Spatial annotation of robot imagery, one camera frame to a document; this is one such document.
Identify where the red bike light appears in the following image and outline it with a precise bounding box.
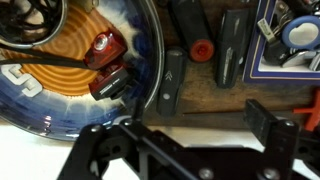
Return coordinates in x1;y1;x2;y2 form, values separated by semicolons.
84;30;134;100

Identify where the small dark bowl with cables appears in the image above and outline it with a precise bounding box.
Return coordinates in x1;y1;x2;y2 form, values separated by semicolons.
0;0;69;49

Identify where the black car key fob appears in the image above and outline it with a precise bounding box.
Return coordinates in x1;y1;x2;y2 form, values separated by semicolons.
157;47;188;117

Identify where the large blue ceramic plate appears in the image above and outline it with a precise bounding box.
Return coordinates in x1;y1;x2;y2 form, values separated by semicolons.
0;0;164;141

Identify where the small tray with tools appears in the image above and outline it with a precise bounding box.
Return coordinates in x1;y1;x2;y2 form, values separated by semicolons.
243;0;320;85

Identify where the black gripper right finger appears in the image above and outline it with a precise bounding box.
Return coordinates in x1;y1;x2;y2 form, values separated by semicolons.
243;99;278;146

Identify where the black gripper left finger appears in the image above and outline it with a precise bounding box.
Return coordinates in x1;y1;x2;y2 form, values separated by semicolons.
132;98;145;121

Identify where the black folding pocket tool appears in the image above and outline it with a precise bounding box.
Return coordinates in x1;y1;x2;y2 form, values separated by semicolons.
216;9;249;89

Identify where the dark wooden side table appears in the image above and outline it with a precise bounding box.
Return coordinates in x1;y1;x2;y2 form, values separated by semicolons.
143;0;320;130

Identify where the black torch with red end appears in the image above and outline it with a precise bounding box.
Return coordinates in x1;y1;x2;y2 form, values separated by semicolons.
168;0;215;62

